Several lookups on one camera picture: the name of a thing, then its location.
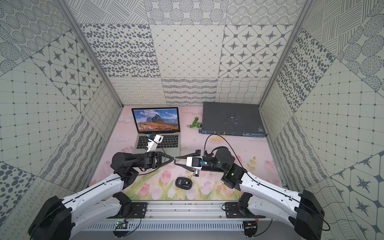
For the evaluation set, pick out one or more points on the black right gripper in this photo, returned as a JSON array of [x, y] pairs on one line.
[[182, 165]]

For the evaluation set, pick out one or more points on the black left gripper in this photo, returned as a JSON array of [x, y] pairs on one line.
[[156, 160]]

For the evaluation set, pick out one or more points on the black wireless mouse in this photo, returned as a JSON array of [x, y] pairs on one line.
[[184, 183]]

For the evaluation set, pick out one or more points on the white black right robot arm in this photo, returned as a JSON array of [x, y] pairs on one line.
[[301, 211]]

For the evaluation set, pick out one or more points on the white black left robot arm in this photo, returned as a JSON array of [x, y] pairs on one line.
[[62, 218]]

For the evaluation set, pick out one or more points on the silver open laptop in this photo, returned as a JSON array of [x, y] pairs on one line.
[[162, 121]]

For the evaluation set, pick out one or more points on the green crimping tool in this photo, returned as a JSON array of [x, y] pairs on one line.
[[195, 124]]

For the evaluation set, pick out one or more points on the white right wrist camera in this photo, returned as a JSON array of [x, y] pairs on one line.
[[194, 164]]

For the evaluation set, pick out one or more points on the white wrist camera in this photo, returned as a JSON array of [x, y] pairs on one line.
[[194, 164], [153, 142]]

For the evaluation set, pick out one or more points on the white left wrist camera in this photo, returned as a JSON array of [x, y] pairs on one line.
[[153, 142]]

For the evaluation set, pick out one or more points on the aluminium mounting rail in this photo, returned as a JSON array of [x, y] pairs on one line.
[[182, 210]]

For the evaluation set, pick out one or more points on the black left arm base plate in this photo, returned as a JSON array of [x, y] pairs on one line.
[[135, 210]]

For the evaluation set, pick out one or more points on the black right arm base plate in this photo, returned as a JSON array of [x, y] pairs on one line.
[[235, 211]]

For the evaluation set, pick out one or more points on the dark grey network switch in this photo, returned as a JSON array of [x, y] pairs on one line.
[[231, 119]]

